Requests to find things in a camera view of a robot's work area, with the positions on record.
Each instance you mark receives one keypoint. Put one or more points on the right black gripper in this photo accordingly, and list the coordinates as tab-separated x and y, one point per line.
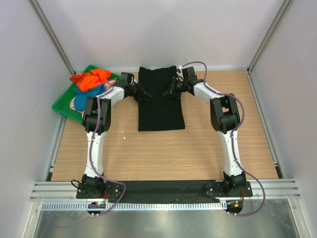
171	91

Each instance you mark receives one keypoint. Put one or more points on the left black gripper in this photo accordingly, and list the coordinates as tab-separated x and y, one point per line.
143	95

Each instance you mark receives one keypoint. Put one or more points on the black t shirt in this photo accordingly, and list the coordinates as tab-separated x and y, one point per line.
159	113

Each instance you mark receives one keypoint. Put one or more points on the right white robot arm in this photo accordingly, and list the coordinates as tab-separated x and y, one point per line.
225	119

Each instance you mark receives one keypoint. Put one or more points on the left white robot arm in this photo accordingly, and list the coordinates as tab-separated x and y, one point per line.
96	121

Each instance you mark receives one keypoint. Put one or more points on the pink t shirt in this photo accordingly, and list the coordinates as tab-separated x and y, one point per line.
107	85

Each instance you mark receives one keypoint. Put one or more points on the orange t shirt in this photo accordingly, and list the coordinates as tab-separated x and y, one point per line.
91	79

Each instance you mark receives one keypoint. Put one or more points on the blue t shirt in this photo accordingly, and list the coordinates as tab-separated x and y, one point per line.
81	96

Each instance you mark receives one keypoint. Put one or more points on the green plastic tray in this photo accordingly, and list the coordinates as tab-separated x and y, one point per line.
62	104

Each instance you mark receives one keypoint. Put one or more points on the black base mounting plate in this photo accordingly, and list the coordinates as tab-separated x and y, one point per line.
163	188

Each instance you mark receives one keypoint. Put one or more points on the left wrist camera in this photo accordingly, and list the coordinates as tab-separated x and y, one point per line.
126	79

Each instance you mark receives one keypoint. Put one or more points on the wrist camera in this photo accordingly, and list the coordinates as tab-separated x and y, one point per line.
187	74
126	79

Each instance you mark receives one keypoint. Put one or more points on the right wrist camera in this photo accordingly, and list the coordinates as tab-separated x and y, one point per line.
187	74

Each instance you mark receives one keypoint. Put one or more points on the left aluminium corner post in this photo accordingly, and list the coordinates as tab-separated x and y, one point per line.
51	34

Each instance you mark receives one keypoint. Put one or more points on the aluminium corner post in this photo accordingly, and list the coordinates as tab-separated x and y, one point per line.
270	33
51	34

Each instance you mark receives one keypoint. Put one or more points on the right aluminium corner post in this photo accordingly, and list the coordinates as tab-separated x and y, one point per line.
270	33

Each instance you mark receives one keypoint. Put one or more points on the slotted grey cable duct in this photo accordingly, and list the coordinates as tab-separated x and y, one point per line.
99	206

